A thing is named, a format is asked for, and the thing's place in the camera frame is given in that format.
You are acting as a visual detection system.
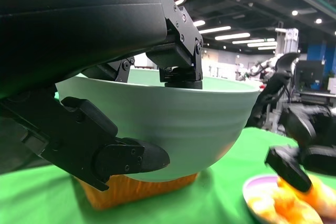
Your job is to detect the green tablecloth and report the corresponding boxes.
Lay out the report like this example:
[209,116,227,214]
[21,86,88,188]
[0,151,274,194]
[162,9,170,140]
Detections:
[0,126,336,224]

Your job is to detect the lavender plate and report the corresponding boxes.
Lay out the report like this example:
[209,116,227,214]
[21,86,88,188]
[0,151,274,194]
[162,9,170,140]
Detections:
[243,174,336,224]

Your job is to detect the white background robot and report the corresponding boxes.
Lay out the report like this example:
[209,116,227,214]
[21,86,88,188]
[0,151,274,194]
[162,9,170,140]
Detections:
[235,55,279,82]

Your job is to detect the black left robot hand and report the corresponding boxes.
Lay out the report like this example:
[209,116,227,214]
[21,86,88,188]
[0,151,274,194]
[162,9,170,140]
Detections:
[0,0,204,192]

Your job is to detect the orange wicker basket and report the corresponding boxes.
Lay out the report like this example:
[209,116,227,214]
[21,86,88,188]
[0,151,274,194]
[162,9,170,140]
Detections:
[75,173,198,211]

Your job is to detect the pale green bowl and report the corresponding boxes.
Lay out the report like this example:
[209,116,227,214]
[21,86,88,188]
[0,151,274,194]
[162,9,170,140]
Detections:
[55,69,263,182]

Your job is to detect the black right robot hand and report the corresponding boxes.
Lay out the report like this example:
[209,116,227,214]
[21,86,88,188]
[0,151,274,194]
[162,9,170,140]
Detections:
[246,52,336,194]

